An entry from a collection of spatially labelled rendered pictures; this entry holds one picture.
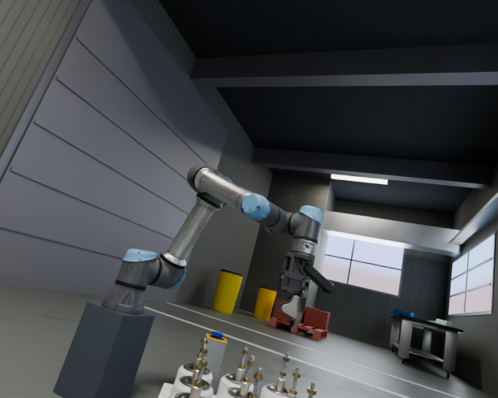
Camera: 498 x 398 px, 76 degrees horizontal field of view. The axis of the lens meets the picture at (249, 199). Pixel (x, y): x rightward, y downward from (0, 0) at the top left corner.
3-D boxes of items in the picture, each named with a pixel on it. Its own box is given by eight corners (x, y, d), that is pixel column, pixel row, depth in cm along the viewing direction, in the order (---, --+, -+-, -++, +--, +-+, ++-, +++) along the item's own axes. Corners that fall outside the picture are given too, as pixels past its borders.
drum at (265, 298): (255, 316, 667) (262, 287, 683) (273, 321, 651) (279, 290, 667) (249, 315, 633) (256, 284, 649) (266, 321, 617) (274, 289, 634)
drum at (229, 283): (216, 308, 599) (226, 271, 618) (237, 314, 582) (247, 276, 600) (205, 307, 559) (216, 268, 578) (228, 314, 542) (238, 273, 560)
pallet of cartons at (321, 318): (283, 324, 650) (288, 301, 662) (326, 337, 619) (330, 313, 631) (269, 325, 536) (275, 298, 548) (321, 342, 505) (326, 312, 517)
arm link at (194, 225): (136, 274, 132) (204, 163, 133) (164, 281, 143) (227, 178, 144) (148, 290, 124) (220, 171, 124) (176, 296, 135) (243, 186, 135)
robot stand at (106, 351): (52, 392, 107) (86, 301, 115) (92, 382, 123) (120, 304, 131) (89, 413, 100) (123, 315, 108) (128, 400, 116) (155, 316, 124)
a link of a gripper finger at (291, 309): (277, 325, 90) (283, 292, 94) (296, 331, 90) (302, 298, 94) (279, 325, 87) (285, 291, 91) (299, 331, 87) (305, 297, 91)
